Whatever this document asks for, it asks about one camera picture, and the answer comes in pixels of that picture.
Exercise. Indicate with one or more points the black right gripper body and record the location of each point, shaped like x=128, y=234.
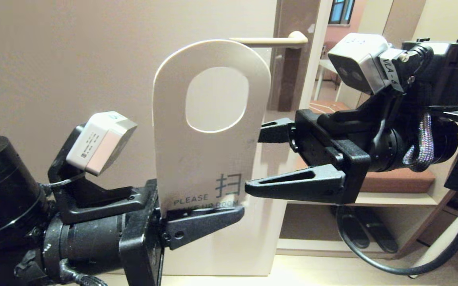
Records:
x=332, y=139

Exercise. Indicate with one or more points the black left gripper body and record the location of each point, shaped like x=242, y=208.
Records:
x=141, y=246

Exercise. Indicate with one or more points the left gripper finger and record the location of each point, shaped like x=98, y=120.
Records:
x=201, y=224

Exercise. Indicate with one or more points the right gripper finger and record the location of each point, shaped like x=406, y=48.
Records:
x=324, y=186
x=278, y=133

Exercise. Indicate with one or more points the white door hanger sign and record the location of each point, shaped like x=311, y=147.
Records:
x=205, y=159

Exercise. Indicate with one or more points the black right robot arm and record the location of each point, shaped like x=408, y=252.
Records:
x=443, y=71

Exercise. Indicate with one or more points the beige room door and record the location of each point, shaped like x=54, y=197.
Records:
x=94, y=59

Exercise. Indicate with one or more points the dark slipper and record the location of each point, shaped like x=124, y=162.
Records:
x=354, y=234
x=380, y=234

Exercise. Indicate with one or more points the white bench shelf unit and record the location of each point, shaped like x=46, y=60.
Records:
x=312, y=246

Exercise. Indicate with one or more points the brown bench cushion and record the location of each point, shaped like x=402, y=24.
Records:
x=396, y=180

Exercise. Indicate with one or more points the white table leg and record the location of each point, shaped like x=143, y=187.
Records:
x=443, y=238

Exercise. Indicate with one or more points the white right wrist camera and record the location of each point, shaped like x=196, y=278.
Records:
x=356, y=55

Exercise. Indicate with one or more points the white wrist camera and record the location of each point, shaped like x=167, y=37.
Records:
x=101, y=139
x=356, y=55

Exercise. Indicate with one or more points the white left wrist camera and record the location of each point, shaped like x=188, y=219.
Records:
x=101, y=139

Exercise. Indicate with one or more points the wall mirror with beige frame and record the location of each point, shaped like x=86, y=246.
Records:
x=372, y=16

